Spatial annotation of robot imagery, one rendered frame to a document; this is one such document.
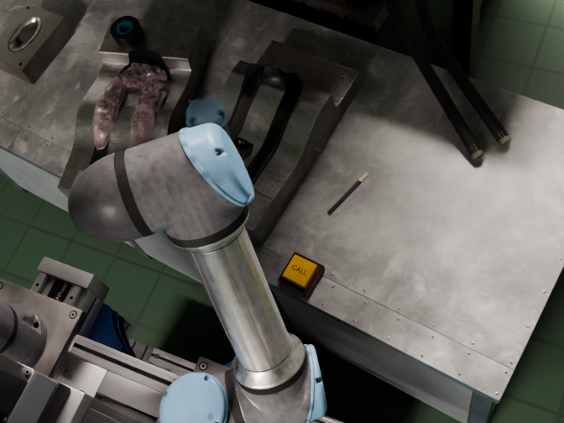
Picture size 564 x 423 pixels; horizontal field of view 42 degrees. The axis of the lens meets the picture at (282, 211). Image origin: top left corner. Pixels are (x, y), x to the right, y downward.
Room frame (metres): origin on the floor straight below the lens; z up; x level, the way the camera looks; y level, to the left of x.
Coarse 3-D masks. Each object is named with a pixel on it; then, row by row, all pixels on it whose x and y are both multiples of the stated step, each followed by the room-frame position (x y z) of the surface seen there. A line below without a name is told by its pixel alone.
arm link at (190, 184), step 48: (144, 144) 0.57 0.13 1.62; (192, 144) 0.54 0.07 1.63; (144, 192) 0.51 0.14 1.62; (192, 192) 0.49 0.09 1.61; (240, 192) 0.47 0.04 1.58; (192, 240) 0.46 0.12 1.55; (240, 240) 0.46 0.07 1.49; (240, 288) 0.42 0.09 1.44; (240, 336) 0.38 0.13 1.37; (288, 336) 0.38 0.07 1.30; (240, 384) 0.34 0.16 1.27; (288, 384) 0.31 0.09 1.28
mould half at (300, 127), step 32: (288, 64) 1.20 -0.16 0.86; (320, 64) 1.16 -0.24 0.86; (224, 96) 1.14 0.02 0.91; (256, 96) 1.09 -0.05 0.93; (320, 96) 1.02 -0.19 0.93; (352, 96) 1.06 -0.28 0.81; (256, 128) 1.03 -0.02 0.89; (288, 128) 0.98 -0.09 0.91; (320, 128) 0.97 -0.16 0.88; (288, 160) 0.92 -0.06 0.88; (256, 192) 0.87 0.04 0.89; (288, 192) 0.87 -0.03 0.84; (256, 224) 0.79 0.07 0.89
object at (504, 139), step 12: (444, 60) 1.01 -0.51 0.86; (456, 60) 1.00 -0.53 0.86; (456, 72) 0.97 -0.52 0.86; (468, 84) 0.93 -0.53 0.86; (468, 96) 0.91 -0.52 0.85; (480, 96) 0.89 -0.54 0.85; (480, 108) 0.86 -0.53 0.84; (492, 120) 0.82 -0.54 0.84; (492, 132) 0.80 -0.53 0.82; (504, 132) 0.79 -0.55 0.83; (504, 144) 0.77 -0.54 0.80
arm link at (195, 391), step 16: (176, 384) 0.39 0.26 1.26; (192, 384) 0.38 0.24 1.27; (208, 384) 0.36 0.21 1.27; (224, 384) 0.36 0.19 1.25; (176, 400) 0.36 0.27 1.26; (192, 400) 0.35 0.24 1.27; (208, 400) 0.34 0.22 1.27; (224, 400) 0.33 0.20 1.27; (160, 416) 0.35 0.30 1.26; (176, 416) 0.34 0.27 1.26; (192, 416) 0.33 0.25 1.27; (208, 416) 0.32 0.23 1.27; (224, 416) 0.31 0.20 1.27; (240, 416) 0.31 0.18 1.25
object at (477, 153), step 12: (408, 36) 1.09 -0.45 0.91; (408, 48) 1.07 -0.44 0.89; (420, 48) 1.06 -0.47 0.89; (420, 60) 1.02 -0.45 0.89; (432, 72) 0.99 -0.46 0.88; (432, 84) 0.96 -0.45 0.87; (444, 96) 0.92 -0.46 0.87; (444, 108) 0.90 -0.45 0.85; (456, 108) 0.88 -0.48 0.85; (456, 120) 0.86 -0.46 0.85; (468, 132) 0.82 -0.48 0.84; (468, 144) 0.79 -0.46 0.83; (480, 156) 0.76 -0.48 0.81
